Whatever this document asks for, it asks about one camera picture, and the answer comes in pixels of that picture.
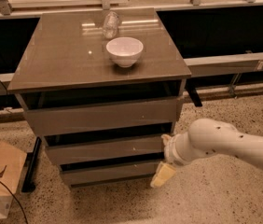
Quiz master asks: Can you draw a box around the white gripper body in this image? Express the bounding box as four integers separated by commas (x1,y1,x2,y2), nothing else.
164,133,197,166

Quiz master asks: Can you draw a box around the grey drawer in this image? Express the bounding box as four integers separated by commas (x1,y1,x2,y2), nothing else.
61,160,159,186
44,133,164,165
24,98,180,136

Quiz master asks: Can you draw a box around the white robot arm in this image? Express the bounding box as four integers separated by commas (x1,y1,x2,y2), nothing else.
150,119,263,188

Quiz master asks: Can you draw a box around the grey drawer cabinet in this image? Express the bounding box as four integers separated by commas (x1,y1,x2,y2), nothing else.
8,8,191,175

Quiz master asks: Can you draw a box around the grey bottom drawer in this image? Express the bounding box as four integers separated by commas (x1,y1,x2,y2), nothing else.
61,160,159,186

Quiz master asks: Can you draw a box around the grey top drawer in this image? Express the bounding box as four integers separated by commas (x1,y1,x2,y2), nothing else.
24,98,180,136

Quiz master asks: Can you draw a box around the black right table leg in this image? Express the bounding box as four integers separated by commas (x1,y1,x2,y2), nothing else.
186,79,202,107

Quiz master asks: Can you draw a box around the black table leg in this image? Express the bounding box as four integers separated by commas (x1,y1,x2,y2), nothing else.
21,137,42,193
186,79,202,107

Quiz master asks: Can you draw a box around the white ceramic bowl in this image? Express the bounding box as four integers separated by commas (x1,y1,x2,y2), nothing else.
106,37,144,68

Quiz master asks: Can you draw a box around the black left table leg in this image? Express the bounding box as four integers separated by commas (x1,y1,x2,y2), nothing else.
21,137,42,193

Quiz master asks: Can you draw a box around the grey metal rail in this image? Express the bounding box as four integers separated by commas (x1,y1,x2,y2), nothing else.
0,52,263,96

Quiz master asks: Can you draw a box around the black cable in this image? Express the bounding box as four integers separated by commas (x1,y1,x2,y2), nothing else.
0,161,30,224

